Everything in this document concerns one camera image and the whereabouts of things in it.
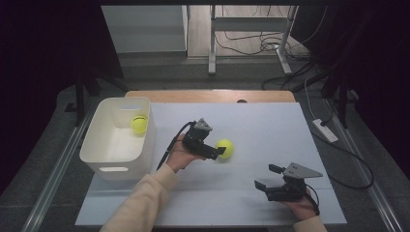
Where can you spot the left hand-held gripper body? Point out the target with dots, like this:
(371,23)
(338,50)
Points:
(196,141)

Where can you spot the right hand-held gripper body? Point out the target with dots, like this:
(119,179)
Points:
(290,191)

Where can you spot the yellow tennis ball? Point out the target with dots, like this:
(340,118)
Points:
(229,145)
(139,126)

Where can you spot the white plastic bin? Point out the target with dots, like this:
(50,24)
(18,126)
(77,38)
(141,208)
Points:
(109,145)

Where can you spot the person's right hand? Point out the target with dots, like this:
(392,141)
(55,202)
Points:
(303,209)

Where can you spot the person's left hand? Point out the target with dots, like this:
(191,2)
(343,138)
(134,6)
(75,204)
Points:
(179,158)

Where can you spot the white board sheet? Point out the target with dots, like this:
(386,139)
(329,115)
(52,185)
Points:
(257,129)

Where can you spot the wooden table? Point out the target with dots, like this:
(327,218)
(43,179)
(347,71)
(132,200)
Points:
(209,96)

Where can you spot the white power strip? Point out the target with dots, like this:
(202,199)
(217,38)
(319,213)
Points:
(324,130)

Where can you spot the black stand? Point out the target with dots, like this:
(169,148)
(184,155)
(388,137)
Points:
(343,96)
(80,96)

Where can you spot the white cabinet panel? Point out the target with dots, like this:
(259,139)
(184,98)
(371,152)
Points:
(145,29)

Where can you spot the dark curtain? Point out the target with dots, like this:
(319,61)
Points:
(380,64)
(38,64)

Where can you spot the grey metal rail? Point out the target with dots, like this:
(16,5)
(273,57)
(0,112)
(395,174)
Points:
(54,180)
(377,193)

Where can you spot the white metal desk frame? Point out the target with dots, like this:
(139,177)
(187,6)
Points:
(211,48)

